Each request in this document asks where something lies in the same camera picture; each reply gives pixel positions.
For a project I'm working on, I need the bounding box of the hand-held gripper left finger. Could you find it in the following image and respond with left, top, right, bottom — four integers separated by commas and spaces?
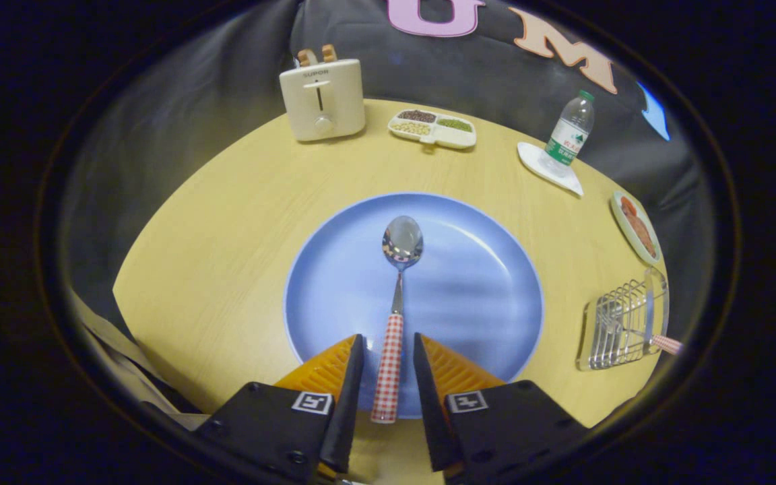
193, 333, 366, 482

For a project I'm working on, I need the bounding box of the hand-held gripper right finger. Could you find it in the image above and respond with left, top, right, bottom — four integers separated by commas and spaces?
413, 332, 591, 484

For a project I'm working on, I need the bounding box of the checkered-handle metal fork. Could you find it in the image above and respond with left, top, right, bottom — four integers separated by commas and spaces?
604, 317, 685, 356

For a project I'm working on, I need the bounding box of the blue plate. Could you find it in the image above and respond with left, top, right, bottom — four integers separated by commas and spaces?
284, 192, 544, 420

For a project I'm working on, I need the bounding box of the metal drain basket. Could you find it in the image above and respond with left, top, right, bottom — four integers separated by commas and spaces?
576, 267, 670, 372

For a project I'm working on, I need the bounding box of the person's beige clothing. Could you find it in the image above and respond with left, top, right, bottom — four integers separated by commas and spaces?
68, 290, 207, 432

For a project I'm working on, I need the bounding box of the pale green food plate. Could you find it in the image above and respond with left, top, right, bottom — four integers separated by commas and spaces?
610, 190, 664, 266

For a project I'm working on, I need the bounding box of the sliced meat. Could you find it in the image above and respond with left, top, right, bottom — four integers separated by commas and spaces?
620, 197, 658, 258

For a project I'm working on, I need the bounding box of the white square coaster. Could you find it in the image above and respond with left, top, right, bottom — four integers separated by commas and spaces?
517, 141, 584, 197

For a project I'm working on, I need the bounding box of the white divided bean tray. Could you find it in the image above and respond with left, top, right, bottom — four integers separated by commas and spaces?
388, 108, 478, 152

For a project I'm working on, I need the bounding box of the clear green-capped water bottle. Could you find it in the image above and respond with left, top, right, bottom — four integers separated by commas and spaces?
540, 90, 595, 177

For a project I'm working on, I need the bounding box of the black backdrop cloth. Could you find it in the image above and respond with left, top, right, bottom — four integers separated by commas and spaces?
58, 0, 712, 351

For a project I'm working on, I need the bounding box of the cream toaster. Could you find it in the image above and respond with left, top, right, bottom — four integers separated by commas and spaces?
279, 59, 366, 142

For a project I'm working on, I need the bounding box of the checkered-handle metal spoon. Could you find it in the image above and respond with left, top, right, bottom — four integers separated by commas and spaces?
370, 215, 424, 424

